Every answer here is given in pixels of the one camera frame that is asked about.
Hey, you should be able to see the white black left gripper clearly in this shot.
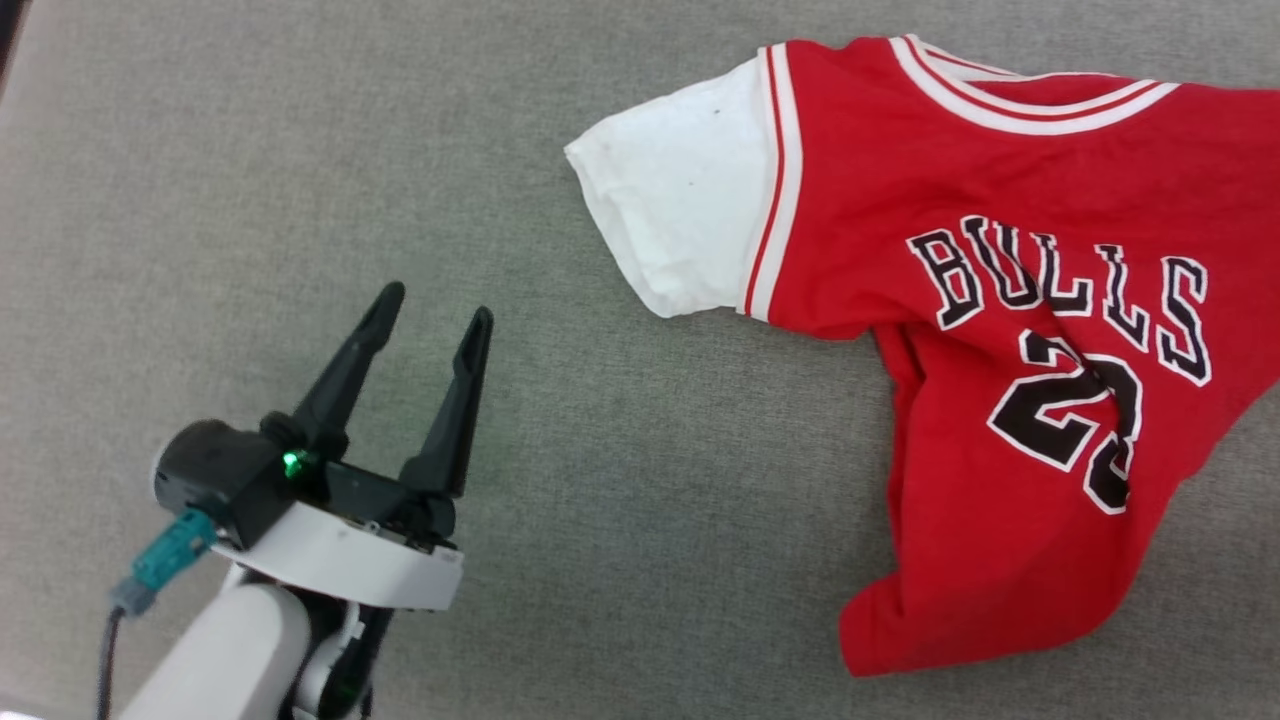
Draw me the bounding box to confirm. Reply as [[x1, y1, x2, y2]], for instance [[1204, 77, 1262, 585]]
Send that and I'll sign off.
[[210, 281, 495, 613]]

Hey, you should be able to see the red Bulls basketball jersey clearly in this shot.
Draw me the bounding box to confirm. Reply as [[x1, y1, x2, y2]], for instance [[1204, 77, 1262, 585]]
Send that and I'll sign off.
[[564, 34, 1280, 679]]

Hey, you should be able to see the black cable with teal plug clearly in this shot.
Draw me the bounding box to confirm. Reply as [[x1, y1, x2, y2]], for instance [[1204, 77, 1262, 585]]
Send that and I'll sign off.
[[94, 508, 219, 720]]

